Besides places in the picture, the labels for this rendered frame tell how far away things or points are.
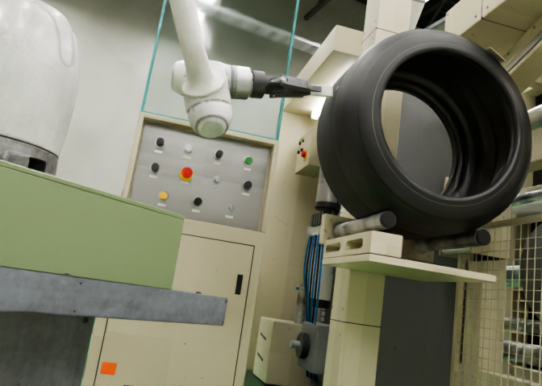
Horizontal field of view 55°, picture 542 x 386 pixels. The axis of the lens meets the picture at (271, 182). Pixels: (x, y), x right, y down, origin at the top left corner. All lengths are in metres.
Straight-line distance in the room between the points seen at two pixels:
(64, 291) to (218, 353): 1.41
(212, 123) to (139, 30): 10.09
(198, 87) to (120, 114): 9.39
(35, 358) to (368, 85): 1.03
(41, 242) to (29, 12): 0.35
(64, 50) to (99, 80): 9.94
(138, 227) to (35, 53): 0.28
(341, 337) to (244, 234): 0.54
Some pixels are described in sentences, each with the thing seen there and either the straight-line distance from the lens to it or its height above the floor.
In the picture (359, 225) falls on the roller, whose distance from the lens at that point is 1.49.
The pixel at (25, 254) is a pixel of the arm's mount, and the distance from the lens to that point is 0.59.
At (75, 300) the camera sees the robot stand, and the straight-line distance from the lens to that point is 0.60.
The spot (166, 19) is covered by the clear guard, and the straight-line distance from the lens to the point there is 2.21.
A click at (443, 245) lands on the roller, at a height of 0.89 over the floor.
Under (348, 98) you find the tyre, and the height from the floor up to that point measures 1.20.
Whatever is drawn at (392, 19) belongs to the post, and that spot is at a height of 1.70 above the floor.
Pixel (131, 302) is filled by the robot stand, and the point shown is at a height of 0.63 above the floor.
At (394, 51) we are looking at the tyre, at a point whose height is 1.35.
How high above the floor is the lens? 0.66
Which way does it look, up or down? 12 degrees up
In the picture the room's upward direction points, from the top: 8 degrees clockwise
